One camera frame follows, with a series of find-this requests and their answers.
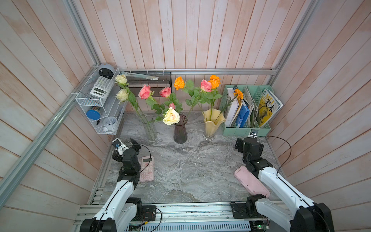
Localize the orange marigold flower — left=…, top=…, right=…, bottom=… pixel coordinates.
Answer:
left=219, top=88, right=243, bottom=127

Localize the cream white rose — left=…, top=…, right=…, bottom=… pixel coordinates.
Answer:
left=149, top=107, right=180, bottom=126

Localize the large pink rose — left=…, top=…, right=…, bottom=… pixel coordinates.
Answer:
left=139, top=85, right=164, bottom=116

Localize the small pink rose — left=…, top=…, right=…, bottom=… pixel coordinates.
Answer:
left=160, top=87, right=183, bottom=114

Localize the yellow orange rose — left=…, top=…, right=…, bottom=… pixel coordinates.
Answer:
left=174, top=76, right=185, bottom=90

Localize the small cream rose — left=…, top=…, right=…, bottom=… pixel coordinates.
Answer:
left=115, top=74, right=131, bottom=91

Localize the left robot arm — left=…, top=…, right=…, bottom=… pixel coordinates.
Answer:
left=79, top=138, right=142, bottom=232

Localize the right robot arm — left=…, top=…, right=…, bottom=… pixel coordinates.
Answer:
left=230, top=137, right=335, bottom=232

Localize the white alarm clock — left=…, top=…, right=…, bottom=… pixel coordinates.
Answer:
left=103, top=117, right=117, bottom=133

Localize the blue folder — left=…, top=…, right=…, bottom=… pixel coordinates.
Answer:
left=235, top=100, right=250, bottom=128

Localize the pink case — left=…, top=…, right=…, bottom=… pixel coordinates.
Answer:
left=234, top=166, right=270, bottom=198

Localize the pink calculator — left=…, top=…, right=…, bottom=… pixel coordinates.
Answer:
left=140, top=156, right=154, bottom=182

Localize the clear glass vase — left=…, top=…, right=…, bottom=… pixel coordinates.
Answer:
left=142, top=116, right=157, bottom=141

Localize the blue lid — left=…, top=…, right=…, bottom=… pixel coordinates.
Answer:
left=86, top=110, right=101, bottom=120

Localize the mint green file organizer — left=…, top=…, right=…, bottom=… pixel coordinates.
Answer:
left=219, top=85, right=274, bottom=137

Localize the yellow ruffled vase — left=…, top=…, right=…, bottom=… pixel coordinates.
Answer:
left=203, top=108, right=226, bottom=141

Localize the yellow cover magazine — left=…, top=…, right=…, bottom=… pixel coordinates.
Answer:
left=257, top=89, right=284, bottom=128

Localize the white binder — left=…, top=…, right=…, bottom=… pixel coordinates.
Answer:
left=224, top=88, right=239, bottom=128

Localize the white desk calculator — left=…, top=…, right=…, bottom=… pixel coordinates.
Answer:
left=90, top=76, right=114, bottom=99

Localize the dark purple glass vase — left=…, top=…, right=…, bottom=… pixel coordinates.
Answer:
left=174, top=114, right=188, bottom=144

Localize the round grey speaker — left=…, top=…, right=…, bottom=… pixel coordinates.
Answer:
left=98, top=64, right=115, bottom=79

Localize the white wire shelf rack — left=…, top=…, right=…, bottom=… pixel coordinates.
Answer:
left=75, top=66, right=126, bottom=135

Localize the black wire basket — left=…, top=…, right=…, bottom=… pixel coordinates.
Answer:
left=121, top=71, right=173, bottom=97

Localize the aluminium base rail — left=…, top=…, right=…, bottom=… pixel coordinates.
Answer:
left=73, top=201, right=317, bottom=232

